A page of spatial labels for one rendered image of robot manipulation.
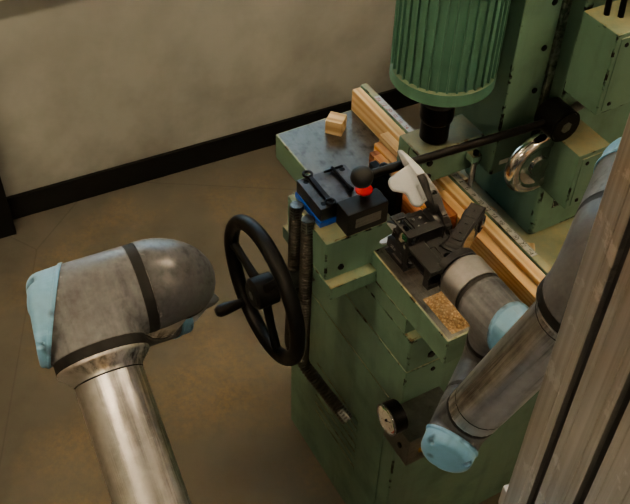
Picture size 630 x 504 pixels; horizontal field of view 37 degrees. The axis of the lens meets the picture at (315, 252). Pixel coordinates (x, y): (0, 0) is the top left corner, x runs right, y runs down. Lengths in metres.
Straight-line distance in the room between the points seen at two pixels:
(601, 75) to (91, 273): 0.85
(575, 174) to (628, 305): 1.12
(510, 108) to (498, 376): 0.62
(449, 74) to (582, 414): 0.95
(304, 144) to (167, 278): 0.76
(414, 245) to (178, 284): 0.38
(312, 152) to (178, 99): 1.24
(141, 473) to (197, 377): 1.48
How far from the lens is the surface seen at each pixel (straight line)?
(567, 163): 1.64
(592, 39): 1.55
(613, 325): 0.54
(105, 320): 1.13
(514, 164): 1.62
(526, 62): 1.59
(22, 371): 2.68
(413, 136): 1.66
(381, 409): 1.70
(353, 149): 1.84
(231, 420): 2.49
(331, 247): 1.56
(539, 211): 1.81
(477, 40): 1.47
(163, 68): 2.94
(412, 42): 1.48
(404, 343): 1.66
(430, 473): 2.09
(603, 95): 1.57
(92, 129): 2.98
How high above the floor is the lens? 2.06
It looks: 46 degrees down
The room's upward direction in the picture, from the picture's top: 2 degrees clockwise
